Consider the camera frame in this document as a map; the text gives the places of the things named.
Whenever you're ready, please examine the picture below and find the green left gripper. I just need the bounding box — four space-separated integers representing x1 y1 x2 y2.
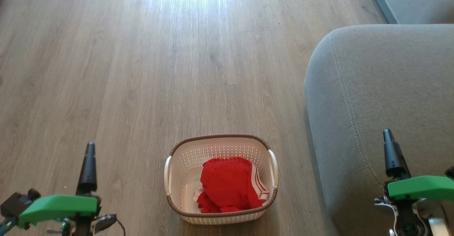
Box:
18 142 103 236

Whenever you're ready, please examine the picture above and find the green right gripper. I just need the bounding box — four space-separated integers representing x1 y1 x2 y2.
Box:
374 129 454 236

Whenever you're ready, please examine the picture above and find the red and white garment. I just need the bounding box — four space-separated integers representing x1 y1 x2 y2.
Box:
193 157 269 214

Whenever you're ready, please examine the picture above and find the grey fabric sofa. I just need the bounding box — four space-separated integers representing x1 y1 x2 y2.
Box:
304 24 454 236

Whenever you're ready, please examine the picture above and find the white plastic laundry basket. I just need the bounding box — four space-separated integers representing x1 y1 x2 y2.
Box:
164 134 279 225

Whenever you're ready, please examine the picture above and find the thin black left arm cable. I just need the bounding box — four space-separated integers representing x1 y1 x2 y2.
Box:
94 214 126 236

